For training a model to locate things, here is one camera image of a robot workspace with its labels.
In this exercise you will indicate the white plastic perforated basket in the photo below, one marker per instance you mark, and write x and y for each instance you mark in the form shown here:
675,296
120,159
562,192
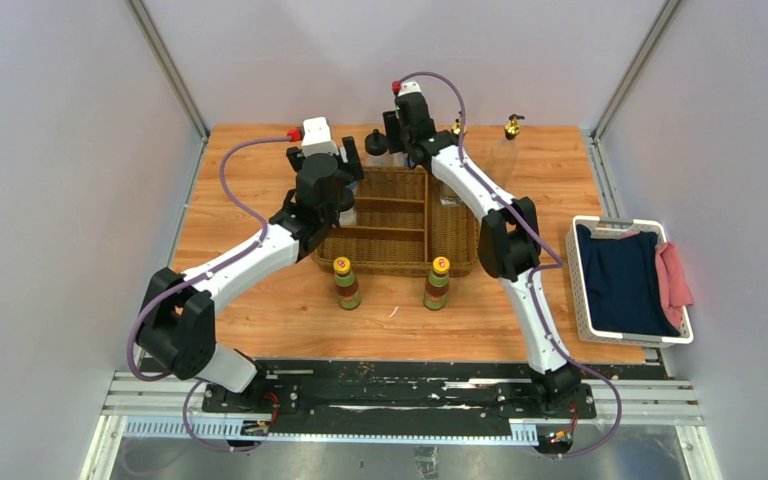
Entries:
614,228

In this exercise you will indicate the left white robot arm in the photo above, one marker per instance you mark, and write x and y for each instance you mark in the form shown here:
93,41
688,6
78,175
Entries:
176,324

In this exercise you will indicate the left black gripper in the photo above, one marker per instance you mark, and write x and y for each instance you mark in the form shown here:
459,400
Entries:
343,168

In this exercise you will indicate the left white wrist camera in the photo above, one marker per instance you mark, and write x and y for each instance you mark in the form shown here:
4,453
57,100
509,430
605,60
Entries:
314,136

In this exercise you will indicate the right aluminium frame post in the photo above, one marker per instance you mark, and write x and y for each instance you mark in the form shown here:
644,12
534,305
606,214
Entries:
647,47

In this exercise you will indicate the pink cloth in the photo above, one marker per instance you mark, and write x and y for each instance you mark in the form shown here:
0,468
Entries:
674,292

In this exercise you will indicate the woven wicker divided basket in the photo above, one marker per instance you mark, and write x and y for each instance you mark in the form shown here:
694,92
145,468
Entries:
401,226

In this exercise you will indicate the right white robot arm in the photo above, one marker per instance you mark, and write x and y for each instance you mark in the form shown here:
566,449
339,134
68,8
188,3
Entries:
509,245

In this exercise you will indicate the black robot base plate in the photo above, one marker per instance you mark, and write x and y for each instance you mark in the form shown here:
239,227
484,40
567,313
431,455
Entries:
401,398

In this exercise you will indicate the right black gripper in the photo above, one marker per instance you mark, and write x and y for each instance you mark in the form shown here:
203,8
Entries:
394,124

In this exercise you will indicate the left aluminium frame post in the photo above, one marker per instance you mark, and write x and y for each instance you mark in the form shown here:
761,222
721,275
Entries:
154,39

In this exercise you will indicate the green sauce bottle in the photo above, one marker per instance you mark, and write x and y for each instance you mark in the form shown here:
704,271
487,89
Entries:
437,284
346,284

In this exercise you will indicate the aluminium frame post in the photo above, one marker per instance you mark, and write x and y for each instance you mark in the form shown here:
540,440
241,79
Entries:
647,47
154,39

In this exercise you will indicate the dark blue cloth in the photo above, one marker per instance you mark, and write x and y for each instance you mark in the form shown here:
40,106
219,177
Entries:
621,284

